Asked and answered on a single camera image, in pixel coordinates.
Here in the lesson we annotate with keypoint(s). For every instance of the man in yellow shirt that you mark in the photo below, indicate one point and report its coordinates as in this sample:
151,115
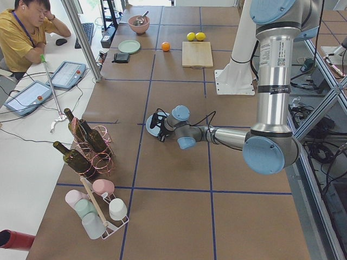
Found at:
23,35

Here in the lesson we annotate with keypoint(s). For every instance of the grey cup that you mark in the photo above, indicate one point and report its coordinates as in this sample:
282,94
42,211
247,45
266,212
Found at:
93,225

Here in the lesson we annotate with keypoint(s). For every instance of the dark wine bottle upper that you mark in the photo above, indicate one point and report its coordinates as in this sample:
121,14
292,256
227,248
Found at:
93,137

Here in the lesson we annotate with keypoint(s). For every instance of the red tube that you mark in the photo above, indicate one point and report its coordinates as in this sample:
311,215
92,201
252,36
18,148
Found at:
16,240

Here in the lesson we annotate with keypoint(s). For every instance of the teach pendant far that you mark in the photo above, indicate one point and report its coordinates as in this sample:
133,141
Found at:
67,75

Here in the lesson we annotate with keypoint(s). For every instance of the teach pendant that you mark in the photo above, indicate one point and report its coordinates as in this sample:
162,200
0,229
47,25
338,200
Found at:
67,75
27,100

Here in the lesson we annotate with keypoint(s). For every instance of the light blue plate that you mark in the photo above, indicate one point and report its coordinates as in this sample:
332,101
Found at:
154,122

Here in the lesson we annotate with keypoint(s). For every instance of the teach pendant near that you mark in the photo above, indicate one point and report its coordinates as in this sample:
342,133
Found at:
27,100

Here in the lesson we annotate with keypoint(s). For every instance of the aluminium frame post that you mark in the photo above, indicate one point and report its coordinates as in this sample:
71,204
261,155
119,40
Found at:
80,34

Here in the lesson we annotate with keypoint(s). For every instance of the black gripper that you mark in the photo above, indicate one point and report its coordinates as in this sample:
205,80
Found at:
162,131

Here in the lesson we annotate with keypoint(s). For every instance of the white cup on rack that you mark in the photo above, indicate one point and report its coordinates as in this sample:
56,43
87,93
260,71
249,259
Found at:
117,209

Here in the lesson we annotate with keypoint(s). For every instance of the reacher grabber stick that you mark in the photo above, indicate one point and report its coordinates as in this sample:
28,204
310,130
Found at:
61,116

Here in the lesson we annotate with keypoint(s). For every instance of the white wire cup rack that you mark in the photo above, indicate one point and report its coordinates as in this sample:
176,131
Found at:
101,204

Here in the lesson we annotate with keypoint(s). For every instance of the bamboo cutting board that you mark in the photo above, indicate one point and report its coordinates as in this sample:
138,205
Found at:
197,55

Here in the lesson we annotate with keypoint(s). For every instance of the light green plate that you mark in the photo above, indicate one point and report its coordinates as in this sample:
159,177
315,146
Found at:
129,46

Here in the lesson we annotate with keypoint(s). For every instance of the pale pink cup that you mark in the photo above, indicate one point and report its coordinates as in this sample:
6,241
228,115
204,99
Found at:
73,196

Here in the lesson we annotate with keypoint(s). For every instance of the dark wine bottle lower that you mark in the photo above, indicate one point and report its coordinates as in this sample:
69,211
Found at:
75,160

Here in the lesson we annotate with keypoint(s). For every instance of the orange mandarin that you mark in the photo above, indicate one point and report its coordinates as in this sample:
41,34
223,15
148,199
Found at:
166,46

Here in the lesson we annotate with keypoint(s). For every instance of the metal scoop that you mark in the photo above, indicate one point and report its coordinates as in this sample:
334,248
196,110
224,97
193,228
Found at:
141,19

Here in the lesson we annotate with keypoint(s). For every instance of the copper wire bottle rack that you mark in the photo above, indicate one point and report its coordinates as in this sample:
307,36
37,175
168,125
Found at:
102,162

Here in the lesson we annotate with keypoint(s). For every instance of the upper yellow lemon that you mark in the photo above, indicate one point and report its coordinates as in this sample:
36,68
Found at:
200,36

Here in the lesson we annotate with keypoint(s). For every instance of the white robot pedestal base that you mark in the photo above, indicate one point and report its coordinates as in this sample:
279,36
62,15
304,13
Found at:
236,78

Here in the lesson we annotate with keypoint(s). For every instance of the grey folded cloth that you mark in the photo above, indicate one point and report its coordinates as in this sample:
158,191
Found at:
121,58

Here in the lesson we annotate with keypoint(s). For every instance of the dark wine bottle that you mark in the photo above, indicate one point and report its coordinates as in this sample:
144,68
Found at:
74,127
75,160
93,137

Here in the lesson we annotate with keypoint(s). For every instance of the pink bowl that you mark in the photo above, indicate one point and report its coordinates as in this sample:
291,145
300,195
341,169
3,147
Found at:
137,26

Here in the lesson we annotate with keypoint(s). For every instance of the pale green cup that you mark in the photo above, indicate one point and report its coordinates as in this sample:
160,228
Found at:
83,207

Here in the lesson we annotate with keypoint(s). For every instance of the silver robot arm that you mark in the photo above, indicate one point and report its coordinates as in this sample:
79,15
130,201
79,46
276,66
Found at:
311,15
269,146

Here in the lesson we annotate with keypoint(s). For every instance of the black computer mouse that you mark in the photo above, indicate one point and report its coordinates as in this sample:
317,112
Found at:
60,41

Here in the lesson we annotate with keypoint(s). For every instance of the pink cup on rack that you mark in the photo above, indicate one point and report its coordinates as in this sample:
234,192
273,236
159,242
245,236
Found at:
101,186

